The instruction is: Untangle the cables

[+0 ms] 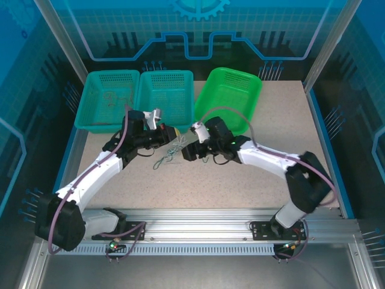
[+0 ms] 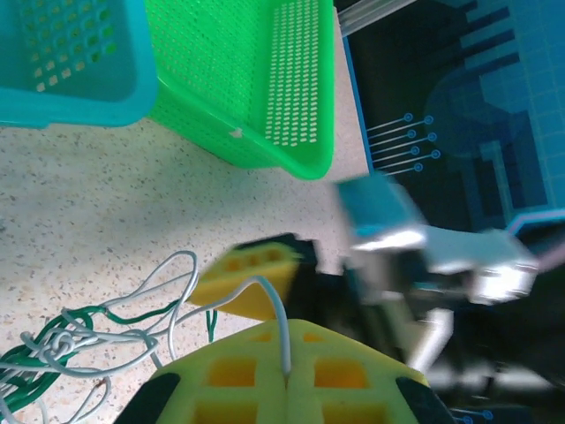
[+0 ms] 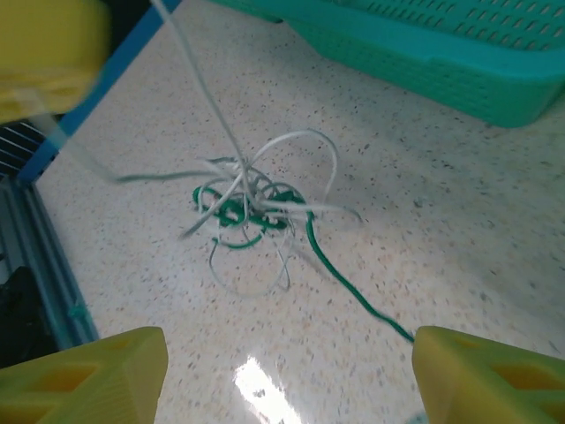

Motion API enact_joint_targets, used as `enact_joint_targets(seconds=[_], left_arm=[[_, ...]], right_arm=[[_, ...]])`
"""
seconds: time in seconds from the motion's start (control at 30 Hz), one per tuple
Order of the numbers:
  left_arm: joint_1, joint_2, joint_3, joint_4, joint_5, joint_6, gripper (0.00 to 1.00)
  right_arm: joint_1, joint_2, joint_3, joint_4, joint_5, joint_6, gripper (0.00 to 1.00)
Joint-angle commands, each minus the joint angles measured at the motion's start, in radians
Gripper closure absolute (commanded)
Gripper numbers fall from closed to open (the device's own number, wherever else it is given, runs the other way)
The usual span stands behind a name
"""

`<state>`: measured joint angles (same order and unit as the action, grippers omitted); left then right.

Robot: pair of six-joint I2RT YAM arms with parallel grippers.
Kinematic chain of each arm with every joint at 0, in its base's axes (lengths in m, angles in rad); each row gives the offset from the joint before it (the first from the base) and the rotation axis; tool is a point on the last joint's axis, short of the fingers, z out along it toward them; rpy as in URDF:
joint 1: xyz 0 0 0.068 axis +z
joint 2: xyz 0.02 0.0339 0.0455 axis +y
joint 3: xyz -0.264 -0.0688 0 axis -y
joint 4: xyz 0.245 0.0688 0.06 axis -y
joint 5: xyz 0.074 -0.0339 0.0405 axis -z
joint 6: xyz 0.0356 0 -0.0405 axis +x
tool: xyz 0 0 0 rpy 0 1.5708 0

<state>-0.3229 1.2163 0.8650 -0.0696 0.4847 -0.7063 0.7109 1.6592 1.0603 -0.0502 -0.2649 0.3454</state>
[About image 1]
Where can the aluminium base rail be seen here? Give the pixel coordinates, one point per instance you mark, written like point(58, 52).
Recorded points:
point(195, 225)

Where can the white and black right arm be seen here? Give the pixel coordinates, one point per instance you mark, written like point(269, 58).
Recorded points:
point(264, 156)

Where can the teal plastic basket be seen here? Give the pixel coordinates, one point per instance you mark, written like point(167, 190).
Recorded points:
point(99, 84)
point(168, 90)

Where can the blue table edge trim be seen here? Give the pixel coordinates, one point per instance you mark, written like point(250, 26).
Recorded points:
point(327, 150)

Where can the aluminium frame post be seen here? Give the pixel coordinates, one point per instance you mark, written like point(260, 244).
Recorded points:
point(326, 45)
point(64, 39)

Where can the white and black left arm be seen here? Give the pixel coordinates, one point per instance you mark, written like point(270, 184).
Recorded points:
point(99, 168)

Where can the small LED circuit board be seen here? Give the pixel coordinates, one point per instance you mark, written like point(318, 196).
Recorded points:
point(115, 245)
point(288, 246)

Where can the bright green plastic basket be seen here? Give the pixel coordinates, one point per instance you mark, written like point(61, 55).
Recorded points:
point(228, 87)

